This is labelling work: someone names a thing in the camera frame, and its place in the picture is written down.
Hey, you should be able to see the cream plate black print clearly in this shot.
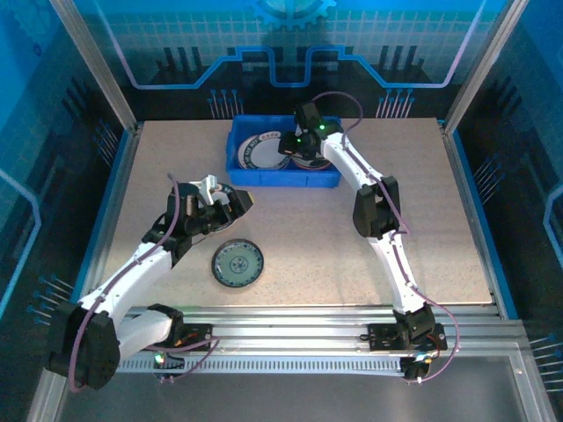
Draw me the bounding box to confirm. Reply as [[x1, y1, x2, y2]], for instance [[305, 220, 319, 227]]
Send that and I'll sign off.
[[291, 153, 334, 172]]

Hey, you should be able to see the blue plastic bin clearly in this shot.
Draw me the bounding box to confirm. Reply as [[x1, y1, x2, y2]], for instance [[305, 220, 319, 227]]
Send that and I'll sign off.
[[224, 114, 344, 189]]

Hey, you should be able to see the green blue patterned plate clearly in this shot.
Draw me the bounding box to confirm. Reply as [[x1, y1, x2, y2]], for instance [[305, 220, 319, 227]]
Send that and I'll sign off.
[[211, 238, 265, 289]]

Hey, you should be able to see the grey metal platform panel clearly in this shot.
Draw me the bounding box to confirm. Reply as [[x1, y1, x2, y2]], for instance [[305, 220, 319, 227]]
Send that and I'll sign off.
[[55, 371, 529, 422]]

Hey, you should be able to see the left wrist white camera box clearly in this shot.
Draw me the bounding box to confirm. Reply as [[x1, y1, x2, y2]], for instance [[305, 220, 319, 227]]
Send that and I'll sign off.
[[195, 174, 220, 206]]

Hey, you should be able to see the aluminium side rail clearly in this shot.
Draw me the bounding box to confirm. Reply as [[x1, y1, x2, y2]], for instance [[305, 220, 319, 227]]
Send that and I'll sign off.
[[74, 122, 146, 317], [437, 119, 505, 317]]

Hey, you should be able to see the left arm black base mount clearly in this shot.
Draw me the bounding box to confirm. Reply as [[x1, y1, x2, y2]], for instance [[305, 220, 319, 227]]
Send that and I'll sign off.
[[133, 323, 213, 353]]

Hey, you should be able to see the aluminium extrusion rail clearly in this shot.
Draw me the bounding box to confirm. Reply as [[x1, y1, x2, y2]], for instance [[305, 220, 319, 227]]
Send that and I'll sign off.
[[52, 304, 529, 358]]

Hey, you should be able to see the slotted grey cable duct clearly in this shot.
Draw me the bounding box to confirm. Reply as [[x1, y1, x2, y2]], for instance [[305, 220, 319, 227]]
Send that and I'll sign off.
[[69, 355, 408, 375]]

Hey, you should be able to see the aluminium frame post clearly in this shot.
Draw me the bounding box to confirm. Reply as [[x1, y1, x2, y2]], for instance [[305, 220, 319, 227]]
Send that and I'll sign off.
[[442, 0, 531, 135], [48, 0, 143, 135]]

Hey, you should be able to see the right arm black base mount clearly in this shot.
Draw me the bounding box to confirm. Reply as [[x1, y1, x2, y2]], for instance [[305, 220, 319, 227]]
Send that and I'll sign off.
[[367, 322, 449, 353]]

